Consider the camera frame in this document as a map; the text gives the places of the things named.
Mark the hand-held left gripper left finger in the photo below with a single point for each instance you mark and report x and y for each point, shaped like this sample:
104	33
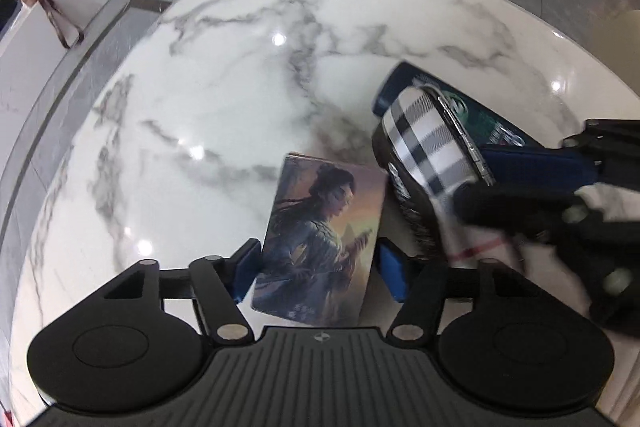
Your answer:
247	269

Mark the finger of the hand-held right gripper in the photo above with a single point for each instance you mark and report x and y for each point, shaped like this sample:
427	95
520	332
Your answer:
530	164
505	207

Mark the dark blue bottle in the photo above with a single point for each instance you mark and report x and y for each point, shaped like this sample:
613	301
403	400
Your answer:
400	82

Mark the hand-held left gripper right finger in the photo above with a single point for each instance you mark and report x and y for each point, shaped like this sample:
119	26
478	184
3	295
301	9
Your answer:
395	274

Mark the plaid tin case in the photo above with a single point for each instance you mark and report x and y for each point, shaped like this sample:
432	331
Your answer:
425	142

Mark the illustrated figure card box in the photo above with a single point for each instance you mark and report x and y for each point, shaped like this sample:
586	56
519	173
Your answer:
315	232

